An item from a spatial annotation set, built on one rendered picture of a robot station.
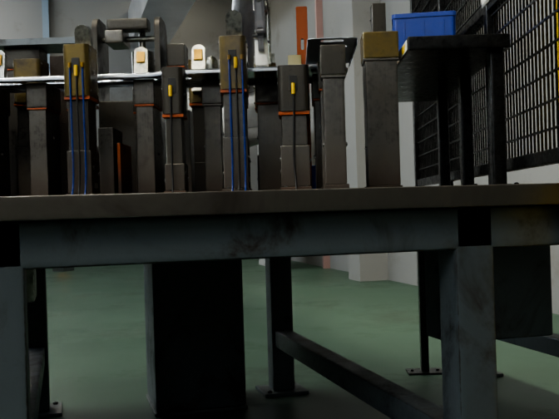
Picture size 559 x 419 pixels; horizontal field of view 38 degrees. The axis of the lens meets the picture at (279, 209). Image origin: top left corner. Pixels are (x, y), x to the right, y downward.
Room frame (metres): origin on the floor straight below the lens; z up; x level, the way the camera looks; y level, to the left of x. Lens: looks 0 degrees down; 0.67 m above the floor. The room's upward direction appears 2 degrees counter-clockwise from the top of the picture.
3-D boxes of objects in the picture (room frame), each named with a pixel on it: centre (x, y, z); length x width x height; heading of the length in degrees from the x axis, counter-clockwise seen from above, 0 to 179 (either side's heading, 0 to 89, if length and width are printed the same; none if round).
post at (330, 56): (1.65, -0.11, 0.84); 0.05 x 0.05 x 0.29; 89
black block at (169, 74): (1.85, 0.23, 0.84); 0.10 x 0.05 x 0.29; 179
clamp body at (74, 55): (1.85, 0.44, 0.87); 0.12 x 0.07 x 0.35; 179
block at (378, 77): (1.89, -0.24, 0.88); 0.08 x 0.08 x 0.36; 89
